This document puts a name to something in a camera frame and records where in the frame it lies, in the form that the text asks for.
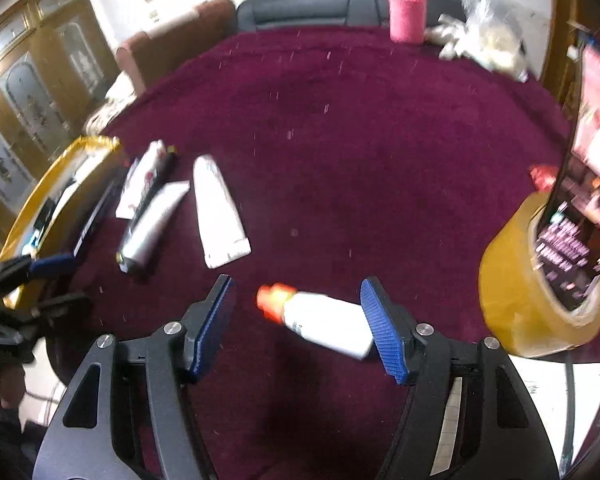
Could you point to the wooden cabinet frame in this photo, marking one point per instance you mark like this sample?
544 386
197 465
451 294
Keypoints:
562 35

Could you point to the clear plastic bag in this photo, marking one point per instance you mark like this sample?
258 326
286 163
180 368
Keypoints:
500 42

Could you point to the smartphone with lit screen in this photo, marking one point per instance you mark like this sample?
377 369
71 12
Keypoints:
580 200

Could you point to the brown sofa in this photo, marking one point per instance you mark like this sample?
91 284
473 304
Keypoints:
175 40

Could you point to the wooden glass-panel door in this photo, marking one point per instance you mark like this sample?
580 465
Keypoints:
35 90

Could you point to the long black case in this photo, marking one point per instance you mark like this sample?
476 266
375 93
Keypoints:
94 220

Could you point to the silver squeeze tube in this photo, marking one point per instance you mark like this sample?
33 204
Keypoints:
147 225

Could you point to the pink knit-covered bottle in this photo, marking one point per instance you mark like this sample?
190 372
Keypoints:
406 10

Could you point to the white crumpled wrapper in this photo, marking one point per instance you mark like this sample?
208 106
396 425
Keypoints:
450 35

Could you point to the black leather sofa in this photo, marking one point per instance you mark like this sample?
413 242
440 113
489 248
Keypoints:
305 10

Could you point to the white bottle with orange cap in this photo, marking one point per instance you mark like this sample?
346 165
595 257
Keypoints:
325 322

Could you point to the black marker pen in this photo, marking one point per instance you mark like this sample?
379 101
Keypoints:
164 167

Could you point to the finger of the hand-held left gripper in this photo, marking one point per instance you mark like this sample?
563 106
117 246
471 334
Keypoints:
55 264
65 304

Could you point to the white squeeze tube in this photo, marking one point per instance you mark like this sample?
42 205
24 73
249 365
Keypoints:
217 210

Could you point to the maroon tablecloth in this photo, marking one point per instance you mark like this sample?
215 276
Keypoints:
355 160

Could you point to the white paper sheet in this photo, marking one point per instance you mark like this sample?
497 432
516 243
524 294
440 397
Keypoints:
540 395

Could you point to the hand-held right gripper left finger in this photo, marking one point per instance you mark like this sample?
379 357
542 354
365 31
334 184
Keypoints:
215 322

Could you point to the small red packet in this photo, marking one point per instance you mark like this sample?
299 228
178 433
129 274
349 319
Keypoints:
544 177

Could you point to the red and white tube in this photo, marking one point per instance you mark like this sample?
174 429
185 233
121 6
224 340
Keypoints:
142 175

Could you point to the person's left hand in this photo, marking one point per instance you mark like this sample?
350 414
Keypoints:
10 387

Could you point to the floral cushion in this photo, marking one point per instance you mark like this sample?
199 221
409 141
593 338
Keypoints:
107 107

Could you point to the brown packing tape roll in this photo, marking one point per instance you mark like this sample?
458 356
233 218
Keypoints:
510 285

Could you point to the yellow box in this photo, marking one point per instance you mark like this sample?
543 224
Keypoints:
27 212

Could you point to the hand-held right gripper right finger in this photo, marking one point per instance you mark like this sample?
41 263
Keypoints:
382 332

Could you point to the white card in box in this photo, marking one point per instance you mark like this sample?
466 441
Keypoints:
72 187

